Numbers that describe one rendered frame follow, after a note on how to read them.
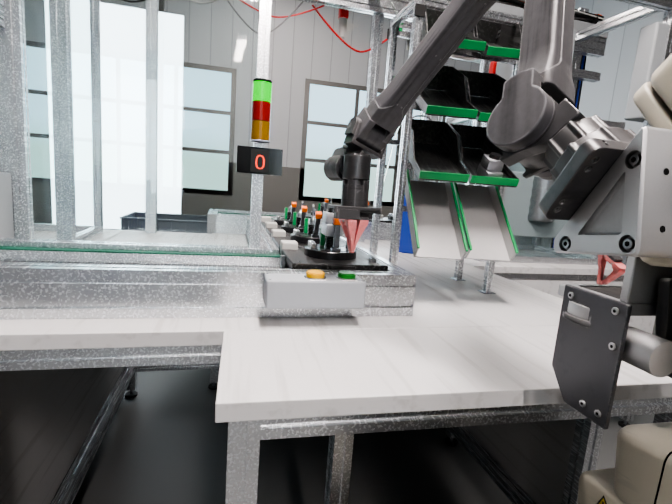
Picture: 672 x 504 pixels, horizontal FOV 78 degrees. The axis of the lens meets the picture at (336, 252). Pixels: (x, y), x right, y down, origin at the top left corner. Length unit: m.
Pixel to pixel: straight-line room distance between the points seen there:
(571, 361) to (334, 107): 4.17
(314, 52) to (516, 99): 4.22
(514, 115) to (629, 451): 0.43
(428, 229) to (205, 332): 0.64
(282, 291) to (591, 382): 0.54
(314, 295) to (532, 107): 0.53
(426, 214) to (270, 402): 0.75
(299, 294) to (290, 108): 3.81
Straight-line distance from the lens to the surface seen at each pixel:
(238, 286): 0.91
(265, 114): 1.17
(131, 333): 0.87
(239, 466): 0.68
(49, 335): 0.90
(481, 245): 1.21
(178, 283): 0.92
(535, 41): 0.65
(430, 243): 1.13
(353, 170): 0.85
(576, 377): 0.66
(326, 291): 0.86
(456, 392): 0.69
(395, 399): 0.65
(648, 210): 0.45
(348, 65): 4.76
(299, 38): 4.73
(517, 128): 0.53
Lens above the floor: 1.16
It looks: 9 degrees down
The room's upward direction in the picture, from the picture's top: 4 degrees clockwise
